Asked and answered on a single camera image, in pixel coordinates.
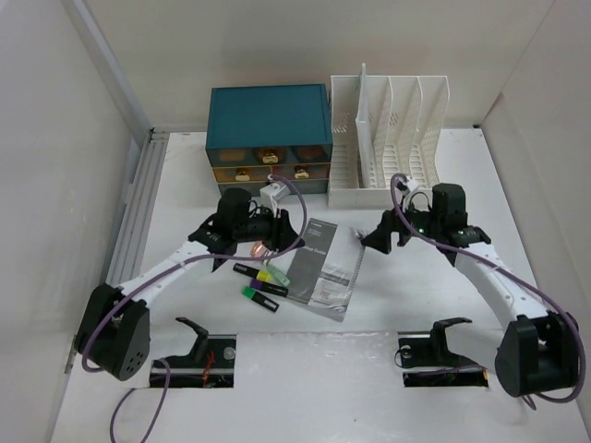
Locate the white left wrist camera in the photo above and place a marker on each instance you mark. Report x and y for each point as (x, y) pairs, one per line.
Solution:
(272, 194)

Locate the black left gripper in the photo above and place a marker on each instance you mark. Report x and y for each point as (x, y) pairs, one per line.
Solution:
(282, 237)

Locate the white perforated file organizer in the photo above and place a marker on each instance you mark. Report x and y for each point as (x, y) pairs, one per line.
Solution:
(406, 114)

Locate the clear mesh document pouch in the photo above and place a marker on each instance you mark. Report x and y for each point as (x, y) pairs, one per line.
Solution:
(363, 129)

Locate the teal desktop drawer cabinet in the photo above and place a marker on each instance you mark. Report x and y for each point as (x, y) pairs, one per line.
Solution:
(256, 131)

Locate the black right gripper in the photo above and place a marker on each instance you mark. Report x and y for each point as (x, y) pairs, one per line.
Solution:
(379, 238)

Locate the grey Canon setup guide booklet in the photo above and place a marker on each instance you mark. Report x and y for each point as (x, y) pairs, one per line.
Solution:
(322, 273)

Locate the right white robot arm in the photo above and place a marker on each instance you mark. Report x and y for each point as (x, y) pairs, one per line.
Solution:
(540, 349)

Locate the purple cap black highlighter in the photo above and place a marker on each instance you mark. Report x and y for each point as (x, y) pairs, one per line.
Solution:
(270, 288)

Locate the yellow cap black highlighter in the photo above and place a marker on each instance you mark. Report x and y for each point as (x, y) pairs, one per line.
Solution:
(253, 273)

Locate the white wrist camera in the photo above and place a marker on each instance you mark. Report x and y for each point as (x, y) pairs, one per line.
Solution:
(272, 194)
(406, 185)

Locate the aluminium frame rail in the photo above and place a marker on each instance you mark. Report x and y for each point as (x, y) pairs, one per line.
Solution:
(145, 155)

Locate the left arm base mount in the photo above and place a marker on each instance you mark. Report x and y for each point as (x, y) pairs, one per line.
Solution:
(191, 357)

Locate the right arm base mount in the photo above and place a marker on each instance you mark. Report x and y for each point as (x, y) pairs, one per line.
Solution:
(427, 362)

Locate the green cap black highlighter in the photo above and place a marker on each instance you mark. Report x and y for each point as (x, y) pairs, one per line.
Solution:
(260, 299)

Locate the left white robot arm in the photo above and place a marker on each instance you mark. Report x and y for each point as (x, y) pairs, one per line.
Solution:
(114, 335)

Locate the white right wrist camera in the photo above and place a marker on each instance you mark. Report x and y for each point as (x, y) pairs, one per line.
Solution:
(406, 185)

